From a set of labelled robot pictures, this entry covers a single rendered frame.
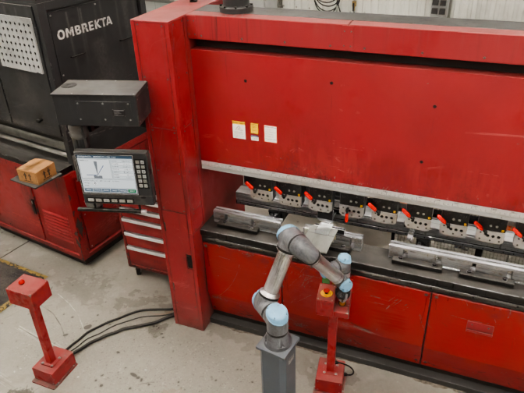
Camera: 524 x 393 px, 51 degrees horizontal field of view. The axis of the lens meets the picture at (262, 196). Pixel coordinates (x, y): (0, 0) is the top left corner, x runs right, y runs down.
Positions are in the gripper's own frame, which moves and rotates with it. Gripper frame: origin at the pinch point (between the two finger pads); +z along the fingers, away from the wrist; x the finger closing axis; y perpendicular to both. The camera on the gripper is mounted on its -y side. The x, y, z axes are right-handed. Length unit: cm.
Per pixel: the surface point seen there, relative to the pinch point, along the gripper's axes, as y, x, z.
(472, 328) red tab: 9, -78, 18
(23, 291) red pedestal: -37, 193, -11
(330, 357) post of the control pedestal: -5.1, 5.8, 47.1
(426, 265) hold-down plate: 25, -47, -15
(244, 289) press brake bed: 31, 72, 33
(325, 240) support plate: 26.2, 14.2, -24.8
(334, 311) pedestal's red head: -6.3, 3.7, 2.2
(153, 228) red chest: 72, 157, 21
